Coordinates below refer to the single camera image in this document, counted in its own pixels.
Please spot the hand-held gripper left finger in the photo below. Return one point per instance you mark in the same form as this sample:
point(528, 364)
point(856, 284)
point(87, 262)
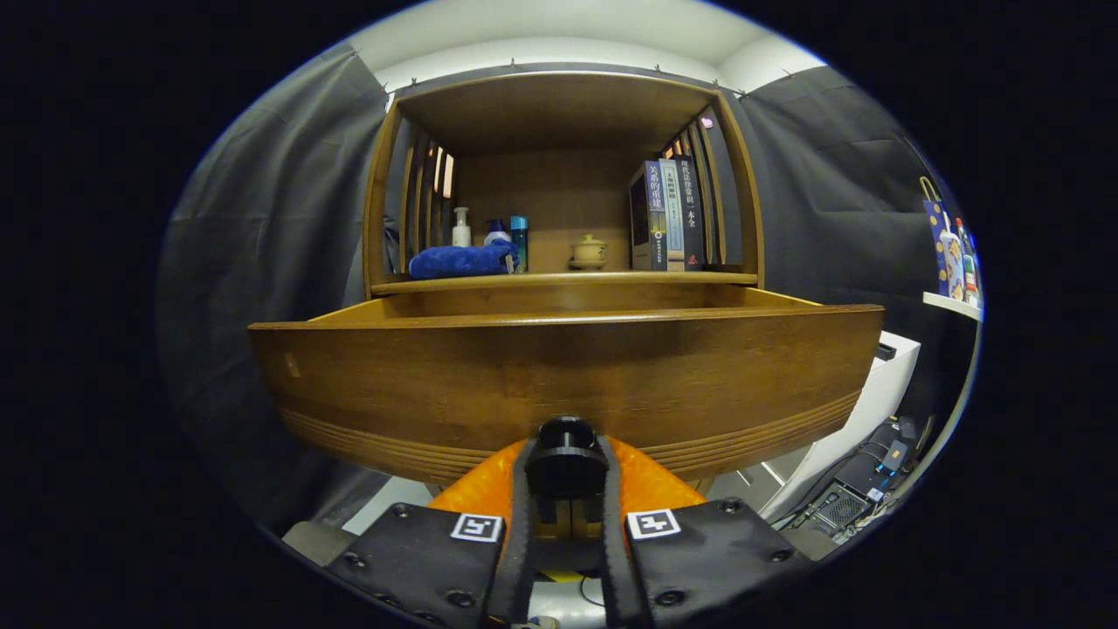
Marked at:
point(520, 559)

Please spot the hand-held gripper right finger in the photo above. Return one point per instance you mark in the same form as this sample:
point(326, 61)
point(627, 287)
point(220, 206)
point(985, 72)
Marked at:
point(616, 568)

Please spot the wooden drawer with black knob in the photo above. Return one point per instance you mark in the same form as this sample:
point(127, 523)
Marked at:
point(568, 367)

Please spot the wooden countertop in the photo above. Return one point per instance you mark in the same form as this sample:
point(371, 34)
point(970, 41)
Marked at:
point(611, 279)

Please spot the wooden cabinet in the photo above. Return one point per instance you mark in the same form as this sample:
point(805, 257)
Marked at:
point(559, 192)

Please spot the black computer tower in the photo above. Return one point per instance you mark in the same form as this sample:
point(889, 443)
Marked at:
point(852, 489)

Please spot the beige saucer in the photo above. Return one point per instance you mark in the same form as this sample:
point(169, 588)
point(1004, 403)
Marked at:
point(588, 265)

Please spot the blue folded towel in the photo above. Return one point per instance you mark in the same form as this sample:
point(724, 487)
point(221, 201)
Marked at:
point(454, 261)

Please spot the white box unit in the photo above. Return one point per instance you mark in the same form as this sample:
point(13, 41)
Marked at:
point(873, 393)

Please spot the beige lidded teacup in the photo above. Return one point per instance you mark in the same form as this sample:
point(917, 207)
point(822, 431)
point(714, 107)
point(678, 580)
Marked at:
point(589, 249)

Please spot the teal bottle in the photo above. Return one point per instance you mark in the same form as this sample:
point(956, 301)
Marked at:
point(520, 240)

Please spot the white bottle with blue cap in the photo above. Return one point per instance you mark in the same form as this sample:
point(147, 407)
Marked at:
point(497, 234)

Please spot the white pump bottle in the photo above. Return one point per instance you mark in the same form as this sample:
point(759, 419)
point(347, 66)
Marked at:
point(461, 234)

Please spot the grey and blue book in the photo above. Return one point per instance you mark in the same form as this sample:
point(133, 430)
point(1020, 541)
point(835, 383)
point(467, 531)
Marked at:
point(645, 218)

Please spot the white side table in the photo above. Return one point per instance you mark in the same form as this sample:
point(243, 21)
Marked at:
point(952, 306)

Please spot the blue dotted gift bag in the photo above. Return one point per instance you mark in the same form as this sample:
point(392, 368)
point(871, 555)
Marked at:
point(936, 236)

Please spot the red label plastic bottle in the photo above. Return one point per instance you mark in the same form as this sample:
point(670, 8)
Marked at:
point(968, 262)

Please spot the black plastic bracket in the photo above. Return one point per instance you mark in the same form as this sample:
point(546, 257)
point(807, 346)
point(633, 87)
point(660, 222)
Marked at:
point(886, 351)

